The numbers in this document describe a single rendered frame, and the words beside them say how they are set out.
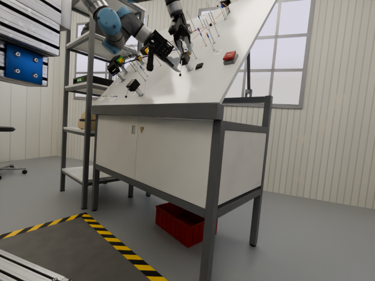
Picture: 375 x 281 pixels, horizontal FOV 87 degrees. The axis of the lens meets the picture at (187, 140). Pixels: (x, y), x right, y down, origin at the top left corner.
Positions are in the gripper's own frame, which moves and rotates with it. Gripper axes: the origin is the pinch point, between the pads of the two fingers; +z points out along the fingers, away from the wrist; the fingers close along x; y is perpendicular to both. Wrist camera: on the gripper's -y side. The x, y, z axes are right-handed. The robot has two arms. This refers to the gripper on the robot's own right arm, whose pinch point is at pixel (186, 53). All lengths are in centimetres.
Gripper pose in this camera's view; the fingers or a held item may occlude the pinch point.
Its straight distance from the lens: 118.4
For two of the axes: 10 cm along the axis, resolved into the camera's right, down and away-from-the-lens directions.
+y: 4.4, -4.7, 7.7
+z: 3.2, 8.8, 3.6
